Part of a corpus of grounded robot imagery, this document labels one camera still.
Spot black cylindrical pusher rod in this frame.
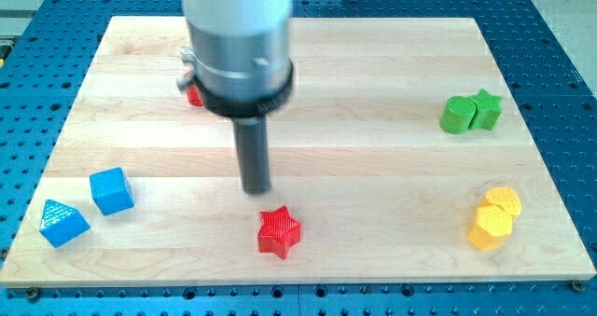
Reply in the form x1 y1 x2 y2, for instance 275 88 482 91
232 117 271 195

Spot red circle block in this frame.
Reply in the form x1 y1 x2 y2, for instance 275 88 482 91
186 85 203 107

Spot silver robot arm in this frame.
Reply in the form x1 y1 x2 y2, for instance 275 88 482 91
180 0 294 195

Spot red star block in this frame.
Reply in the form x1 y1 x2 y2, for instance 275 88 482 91
257 206 301 259

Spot green circle block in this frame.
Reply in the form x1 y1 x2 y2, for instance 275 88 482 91
439 96 477 134

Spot green star block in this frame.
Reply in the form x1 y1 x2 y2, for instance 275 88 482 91
468 89 502 131

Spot yellow circle block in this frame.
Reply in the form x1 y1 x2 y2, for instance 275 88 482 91
480 187 522 220

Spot blue cube block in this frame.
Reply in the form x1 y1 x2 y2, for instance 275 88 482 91
89 167 134 215

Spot wooden board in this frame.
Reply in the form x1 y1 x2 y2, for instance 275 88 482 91
1 16 595 287

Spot blue triangle block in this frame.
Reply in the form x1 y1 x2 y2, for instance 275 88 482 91
38 199 90 248

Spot yellow hexagon block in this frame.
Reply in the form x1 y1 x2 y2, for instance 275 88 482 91
466 205 513 252

